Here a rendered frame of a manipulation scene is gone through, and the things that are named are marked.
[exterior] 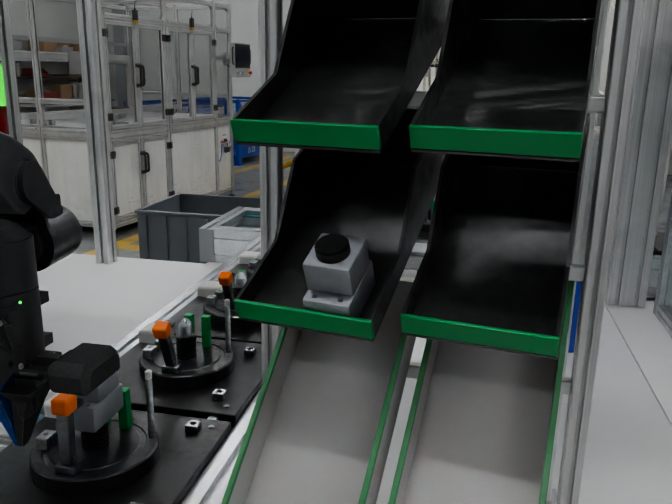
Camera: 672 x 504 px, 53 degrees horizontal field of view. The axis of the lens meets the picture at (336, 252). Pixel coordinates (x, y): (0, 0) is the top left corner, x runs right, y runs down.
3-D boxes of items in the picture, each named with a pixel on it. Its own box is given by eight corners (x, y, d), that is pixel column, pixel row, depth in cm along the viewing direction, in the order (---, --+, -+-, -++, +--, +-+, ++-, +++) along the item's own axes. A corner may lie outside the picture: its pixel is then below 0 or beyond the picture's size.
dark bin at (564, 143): (579, 163, 50) (589, 70, 46) (410, 152, 55) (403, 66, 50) (602, 21, 70) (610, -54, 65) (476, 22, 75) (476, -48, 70)
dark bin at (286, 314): (374, 343, 57) (364, 277, 53) (239, 320, 62) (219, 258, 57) (447, 167, 77) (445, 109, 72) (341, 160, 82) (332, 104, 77)
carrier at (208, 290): (286, 355, 112) (286, 284, 109) (152, 342, 116) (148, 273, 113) (318, 308, 135) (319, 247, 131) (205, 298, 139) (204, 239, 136)
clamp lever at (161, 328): (175, 369, 95) (164, 330, 91) (162, 368, 95) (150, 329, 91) (185, 351, 98) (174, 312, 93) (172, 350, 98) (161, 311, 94)
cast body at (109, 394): (95, 434, 73) (90, 374, 71) (58, 429, 73) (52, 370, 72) (132, 398, 81) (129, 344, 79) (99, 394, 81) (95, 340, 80)
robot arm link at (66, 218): (20, 163, 55) (84, 147, 66) (-75, 160, 55) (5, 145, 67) (34, 295, 58) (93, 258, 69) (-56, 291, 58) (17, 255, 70)
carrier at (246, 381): (235, 429, 89) (234, 341, 85) (71, 408, 93) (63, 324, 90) (285, 356, 111) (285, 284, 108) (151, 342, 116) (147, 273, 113)
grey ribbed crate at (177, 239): (281, 276, 267) (281, 219, 261) (136, 264, 278) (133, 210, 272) (307, 250, 307) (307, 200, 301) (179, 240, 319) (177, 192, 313)
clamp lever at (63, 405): (71, 468, 71) (66, 401, 69) (54, 465, 71) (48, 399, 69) (90, 450, 74) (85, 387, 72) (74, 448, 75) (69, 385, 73)
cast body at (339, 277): (353, 332, 58) (342, 271, 54) (307, 324, 60) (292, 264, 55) (383, 270, 64) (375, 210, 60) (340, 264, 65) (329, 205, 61)
